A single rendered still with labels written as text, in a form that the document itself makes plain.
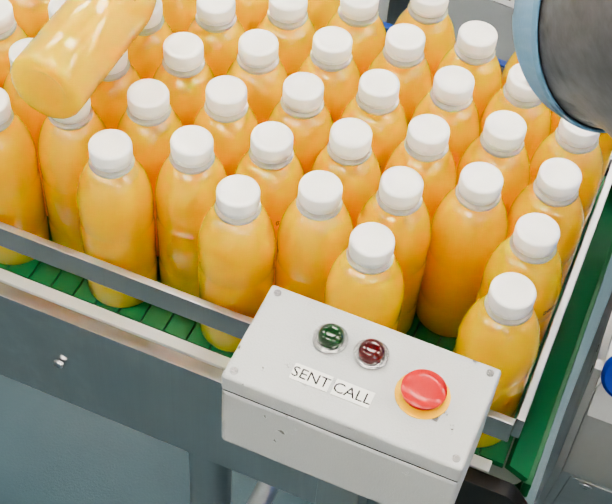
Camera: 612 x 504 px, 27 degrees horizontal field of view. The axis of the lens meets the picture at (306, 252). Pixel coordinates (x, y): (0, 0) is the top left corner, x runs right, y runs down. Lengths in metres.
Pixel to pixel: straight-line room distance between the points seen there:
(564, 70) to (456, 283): 0.64
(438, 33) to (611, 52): 0.79
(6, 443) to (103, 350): 0.99
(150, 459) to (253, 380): 1.24
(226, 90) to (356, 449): 0.38
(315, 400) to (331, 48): 0.40
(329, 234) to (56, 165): 0.27
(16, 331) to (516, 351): 0.54
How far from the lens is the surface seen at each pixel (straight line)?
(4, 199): 1.23
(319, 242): 1.12
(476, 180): 1.13
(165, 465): 2.20
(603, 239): 1.39
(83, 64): 1.12
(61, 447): 2.23
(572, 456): 1.27
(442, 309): 1.23
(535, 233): 1.10
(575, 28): 0.55
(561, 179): 1.15
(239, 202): 1.08
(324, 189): 1.10
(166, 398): 1.29
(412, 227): 1.13
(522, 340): 1.07
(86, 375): 1.34
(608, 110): 0.57
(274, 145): 1.13
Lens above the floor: 1.92
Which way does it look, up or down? 51 degrees down
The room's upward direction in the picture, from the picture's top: 5 degrees clockwise
